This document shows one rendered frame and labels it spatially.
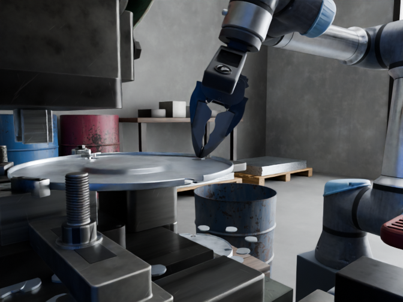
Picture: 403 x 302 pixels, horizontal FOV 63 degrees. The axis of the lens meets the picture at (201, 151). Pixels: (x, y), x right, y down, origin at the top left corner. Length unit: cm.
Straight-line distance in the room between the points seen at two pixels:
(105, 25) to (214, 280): 28
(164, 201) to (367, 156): 474
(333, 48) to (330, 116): 446
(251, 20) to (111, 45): 25
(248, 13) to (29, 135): 36
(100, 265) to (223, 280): 13
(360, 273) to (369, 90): 478
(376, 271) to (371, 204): 54
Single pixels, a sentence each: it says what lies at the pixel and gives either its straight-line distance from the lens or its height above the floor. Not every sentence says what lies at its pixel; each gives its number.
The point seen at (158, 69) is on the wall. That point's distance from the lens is 447.
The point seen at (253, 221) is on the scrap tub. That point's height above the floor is 38.
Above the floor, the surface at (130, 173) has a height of 78.
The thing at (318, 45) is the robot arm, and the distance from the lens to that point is 84.
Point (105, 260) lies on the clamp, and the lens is 24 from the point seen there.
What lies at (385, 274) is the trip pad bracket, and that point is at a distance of 37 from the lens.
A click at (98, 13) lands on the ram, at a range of 38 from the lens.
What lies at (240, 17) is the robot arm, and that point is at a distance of 55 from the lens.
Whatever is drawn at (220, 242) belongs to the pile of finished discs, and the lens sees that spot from 127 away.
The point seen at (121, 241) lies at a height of 72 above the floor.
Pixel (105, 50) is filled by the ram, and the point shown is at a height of 92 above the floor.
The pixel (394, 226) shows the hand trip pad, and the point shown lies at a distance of 32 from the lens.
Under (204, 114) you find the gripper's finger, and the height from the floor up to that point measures 85.
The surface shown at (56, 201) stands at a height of 77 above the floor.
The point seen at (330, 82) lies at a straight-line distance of 534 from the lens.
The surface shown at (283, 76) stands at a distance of 580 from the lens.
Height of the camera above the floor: 85
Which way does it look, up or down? 6 degrees down
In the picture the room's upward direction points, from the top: straight up
